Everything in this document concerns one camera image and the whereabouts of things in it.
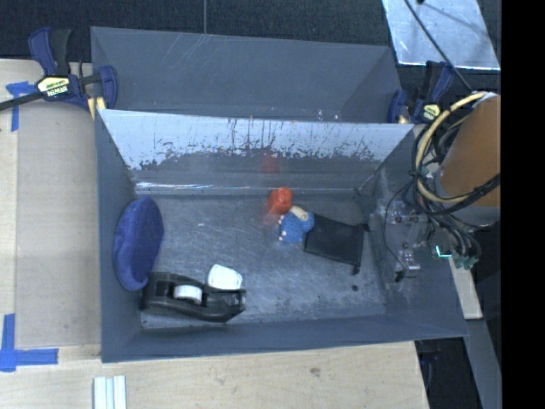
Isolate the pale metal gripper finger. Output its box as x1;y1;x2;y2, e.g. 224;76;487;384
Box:
381;245;423;283
369;201;429;231

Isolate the blue toy figure red hat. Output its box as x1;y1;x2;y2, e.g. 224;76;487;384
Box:
264;187;317;244

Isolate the grey metal bin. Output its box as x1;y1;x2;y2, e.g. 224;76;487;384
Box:
89;26;470;364

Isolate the white cup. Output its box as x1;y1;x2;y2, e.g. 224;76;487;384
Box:
206;263;244;291

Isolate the pale wood flat board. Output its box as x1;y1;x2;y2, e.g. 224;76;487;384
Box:
14;100;103;349

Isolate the black flat box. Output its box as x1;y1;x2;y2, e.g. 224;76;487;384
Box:
302;212;368;277

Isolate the black tape dispenser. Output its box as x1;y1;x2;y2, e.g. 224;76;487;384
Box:
139;271;249;325

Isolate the blue round disc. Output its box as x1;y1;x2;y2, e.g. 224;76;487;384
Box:
112;196;165;293

